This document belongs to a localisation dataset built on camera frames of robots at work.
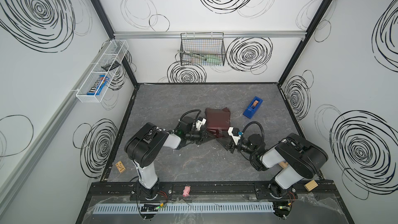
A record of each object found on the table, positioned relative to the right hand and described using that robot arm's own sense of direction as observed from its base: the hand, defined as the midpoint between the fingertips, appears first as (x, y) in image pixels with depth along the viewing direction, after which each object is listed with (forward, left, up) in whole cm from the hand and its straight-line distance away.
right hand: (220, 136), depth 80 cm
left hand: (+1, +3, -5) cm, 5 cm away
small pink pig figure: (-24, +16, -9) cm, 30 cm away
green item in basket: (+36, +4, +21) cm, 42 cm away
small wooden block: (-19, -45, -11) cm, 50 cm away
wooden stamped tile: (-14, +52, -10) cm, 55 cm away
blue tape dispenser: (+25, -23, -7) cm, 35 cm away
